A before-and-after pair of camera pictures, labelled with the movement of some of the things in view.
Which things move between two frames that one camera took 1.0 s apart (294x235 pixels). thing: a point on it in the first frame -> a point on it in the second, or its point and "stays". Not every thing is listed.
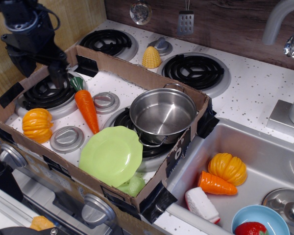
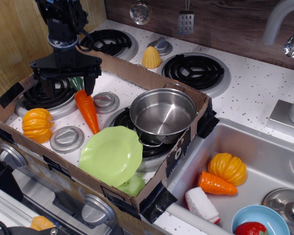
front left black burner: x=44 y=94 stays
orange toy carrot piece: x=209 y=182 stays
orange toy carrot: x=85 y=100 stays
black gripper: x=26 y=49 -> x=66 y=61
